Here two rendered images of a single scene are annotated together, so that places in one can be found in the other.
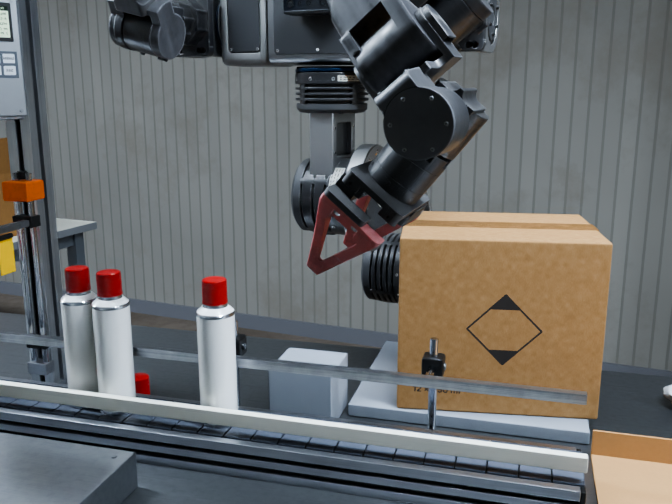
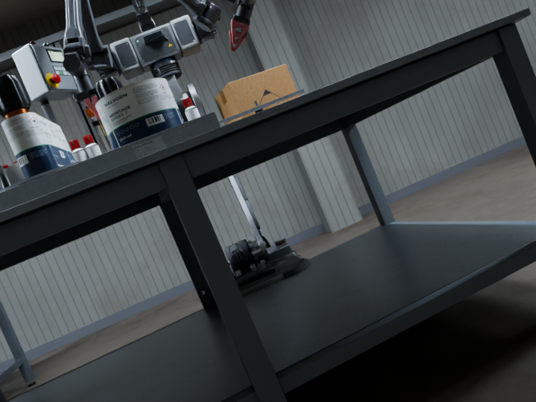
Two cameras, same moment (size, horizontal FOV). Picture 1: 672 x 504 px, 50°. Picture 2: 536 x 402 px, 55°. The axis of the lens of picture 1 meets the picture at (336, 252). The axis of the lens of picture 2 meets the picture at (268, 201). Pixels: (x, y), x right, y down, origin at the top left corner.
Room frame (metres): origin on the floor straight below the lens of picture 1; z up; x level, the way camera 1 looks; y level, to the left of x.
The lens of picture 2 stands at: (-0.95, 1.00, 0.69)
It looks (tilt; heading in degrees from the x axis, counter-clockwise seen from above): 3 degrees down; 332
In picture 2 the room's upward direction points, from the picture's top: 23 degrees counter-clockwise
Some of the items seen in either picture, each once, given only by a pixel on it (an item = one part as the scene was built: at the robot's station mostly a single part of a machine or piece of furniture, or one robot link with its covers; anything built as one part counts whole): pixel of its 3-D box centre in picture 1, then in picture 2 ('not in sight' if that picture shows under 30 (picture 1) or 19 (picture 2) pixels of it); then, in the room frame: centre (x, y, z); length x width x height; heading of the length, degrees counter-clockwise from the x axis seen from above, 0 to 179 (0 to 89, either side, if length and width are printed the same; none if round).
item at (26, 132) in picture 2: not in sight; (23, 130); (0.48, 0.82, 1.04); 0.09 x 0.09 x 0.29
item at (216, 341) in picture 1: (216, 351); (196, 123); (0.92, 0.16, 0.98); 0.05 x 0.05 x 0.20
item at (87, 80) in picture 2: not in sight; (85, 88); (0.88, 0.52, 1.21); 0.10 x 0.07 x 0.07; 75
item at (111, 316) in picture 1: (113, 341); not in sight; (0.96, 0.32, 0.98); 0.05 x 0.05 x 0.20
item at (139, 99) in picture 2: not in sight; (142, 119); (0.38, 0.55, 0.95); 0.20 x 0.20 x 0.14
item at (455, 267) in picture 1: (493, 305); (260, 108); (1.12, -0.26, 0.99); 0.30 x 0.24 x 0.27; 82
